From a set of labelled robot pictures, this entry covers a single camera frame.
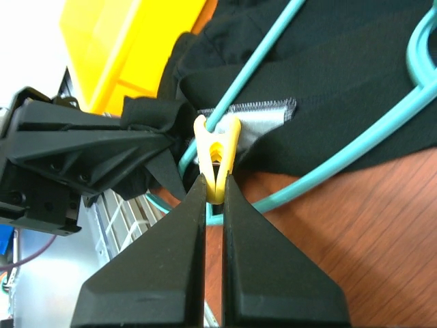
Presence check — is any yellow plastic tray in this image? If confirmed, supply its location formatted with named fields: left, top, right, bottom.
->
left=59, top=1, right=217, bottom=115

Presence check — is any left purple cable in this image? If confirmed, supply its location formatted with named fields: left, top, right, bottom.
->
left=0, top=232, right=59, bottom=273

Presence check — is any yellow clothespin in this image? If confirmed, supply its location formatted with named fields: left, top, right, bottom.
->
left=193, top=115, right=241, bottom=205

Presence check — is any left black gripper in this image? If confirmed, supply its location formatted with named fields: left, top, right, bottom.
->
left=1, top=87, right=174, bottom=236

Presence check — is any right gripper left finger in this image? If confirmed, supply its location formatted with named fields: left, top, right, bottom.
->
left=72, top=176, right=206, bottom=325

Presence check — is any black underwear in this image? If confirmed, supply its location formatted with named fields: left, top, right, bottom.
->
left=117, top=0, right=437, bottom=202

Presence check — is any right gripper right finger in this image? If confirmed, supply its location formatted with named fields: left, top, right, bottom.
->
left=222, top=176, right=351, bottom=325

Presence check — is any teal plastic hanger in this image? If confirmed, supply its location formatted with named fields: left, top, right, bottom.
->
left=145, top=0, right=437, bottom=226

